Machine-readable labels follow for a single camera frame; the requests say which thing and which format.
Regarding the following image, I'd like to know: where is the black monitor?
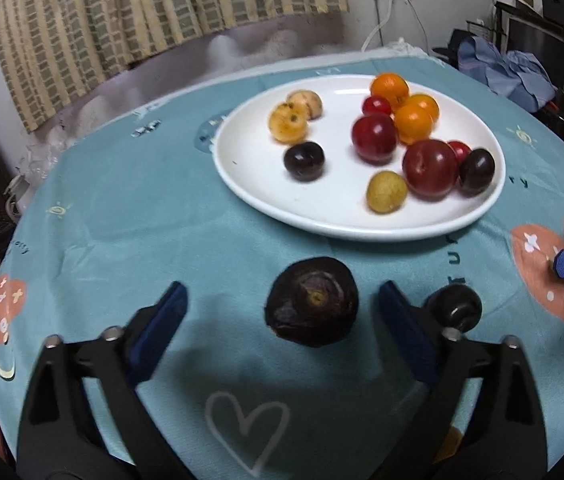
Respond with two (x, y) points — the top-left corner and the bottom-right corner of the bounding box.
(506, 14), (564, 87)

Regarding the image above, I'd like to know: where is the clear plastic bag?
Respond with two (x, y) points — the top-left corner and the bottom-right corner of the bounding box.
(21, 139), (65, 182)

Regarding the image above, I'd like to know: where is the red plum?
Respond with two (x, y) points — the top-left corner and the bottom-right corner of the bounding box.
(351, 113), (398, 165)
(401, 139), (460, 200)

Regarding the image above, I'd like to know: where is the mandarin orange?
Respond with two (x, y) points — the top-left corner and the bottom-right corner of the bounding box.
(433, 426), (464, 464)
(370, 73), (411, 107)

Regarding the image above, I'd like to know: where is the yellow longan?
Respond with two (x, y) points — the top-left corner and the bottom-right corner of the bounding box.
(365, 170), (408, 215)

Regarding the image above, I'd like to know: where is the small red cherry tomato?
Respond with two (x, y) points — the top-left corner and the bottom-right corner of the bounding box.
(361, 95), (393, 116)

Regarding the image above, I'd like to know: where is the white power cable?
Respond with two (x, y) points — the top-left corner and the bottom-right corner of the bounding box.
(361, 0), (396, 52)

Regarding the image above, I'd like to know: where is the white round plate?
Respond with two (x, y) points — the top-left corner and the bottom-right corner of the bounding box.
(212, 74), (507, 242)

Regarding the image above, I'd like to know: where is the blue clothes pile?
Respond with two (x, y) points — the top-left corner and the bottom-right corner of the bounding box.
(456, 35), (559, 114)

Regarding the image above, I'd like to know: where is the yellow spotted loquat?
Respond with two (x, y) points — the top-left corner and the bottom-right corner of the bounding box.
(268, 101), (309, 144)

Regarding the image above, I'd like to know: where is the dark purple plum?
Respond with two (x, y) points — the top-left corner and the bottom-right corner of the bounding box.
(458, 148), (497, 196)
(424, 283), (483, 334)
(283, 141), (326, 182)

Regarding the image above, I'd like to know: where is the checked beige grey curtain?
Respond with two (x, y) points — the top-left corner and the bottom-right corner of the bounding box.
(0, 0), (351, 134)

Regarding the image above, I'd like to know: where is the tan wrinkled passion fruit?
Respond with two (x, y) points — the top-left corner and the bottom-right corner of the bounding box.
(286, 89), (324, 121)

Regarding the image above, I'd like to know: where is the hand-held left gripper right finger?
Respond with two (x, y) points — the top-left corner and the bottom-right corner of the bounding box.
(378, 280), (548, 480)

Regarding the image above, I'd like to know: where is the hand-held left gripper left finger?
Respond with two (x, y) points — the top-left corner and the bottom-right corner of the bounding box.
(16, 281), (189, 480)

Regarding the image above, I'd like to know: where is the white kettle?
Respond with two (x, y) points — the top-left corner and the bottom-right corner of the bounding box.
(3, 175), (34, 222)

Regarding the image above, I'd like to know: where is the small orange kumquat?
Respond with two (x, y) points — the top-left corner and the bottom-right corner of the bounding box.
(406, 93), (441, 122)
(394, 104), (434, 145)

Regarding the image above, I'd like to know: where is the black hat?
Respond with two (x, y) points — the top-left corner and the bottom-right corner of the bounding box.
(431, 29), (474, 67)

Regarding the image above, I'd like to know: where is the dark purple passion fruit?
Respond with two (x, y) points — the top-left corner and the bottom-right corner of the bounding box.
(265, 257), (361, 349)

